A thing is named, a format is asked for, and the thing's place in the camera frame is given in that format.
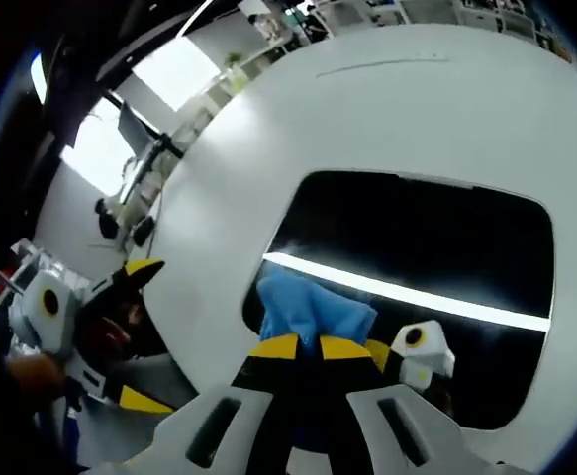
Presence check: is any green potted plant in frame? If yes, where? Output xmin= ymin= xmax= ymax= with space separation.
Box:
xmin=222 ymin=50 xmax=248 ymax=91

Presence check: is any blue cleaning cloth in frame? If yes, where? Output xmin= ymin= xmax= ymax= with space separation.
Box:
xmin=257 ymin=268 xmax=379 ymax=358

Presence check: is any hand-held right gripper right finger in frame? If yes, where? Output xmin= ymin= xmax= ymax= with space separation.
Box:
xmin=317 ymin=335 xmax=474 ymax=475

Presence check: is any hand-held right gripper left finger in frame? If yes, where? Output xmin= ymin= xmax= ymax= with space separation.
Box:
xmin=152 ymin=332 xmax=302 ymax=475

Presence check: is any person's left hand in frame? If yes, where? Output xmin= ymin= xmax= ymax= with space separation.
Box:
xmin=7 ymin=354 xmax=70 ymax=399

